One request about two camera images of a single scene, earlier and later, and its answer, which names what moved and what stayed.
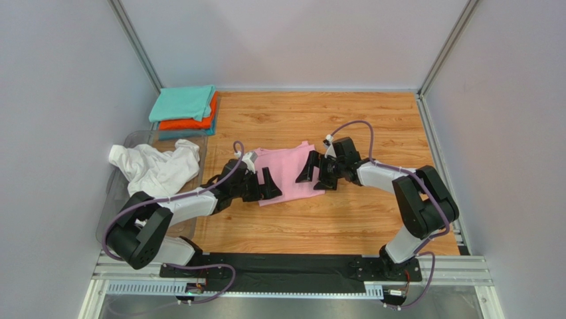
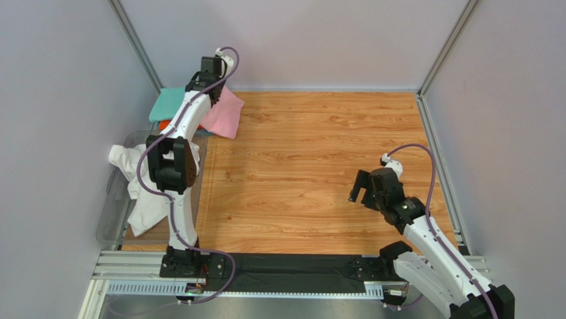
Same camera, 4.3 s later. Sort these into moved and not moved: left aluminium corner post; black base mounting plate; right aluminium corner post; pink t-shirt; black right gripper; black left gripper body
Moved: pink t-shirt; black right gripper; black left gripper body
Not moved: left aluminium corner post; black base mounting plate; right aluminium corner post
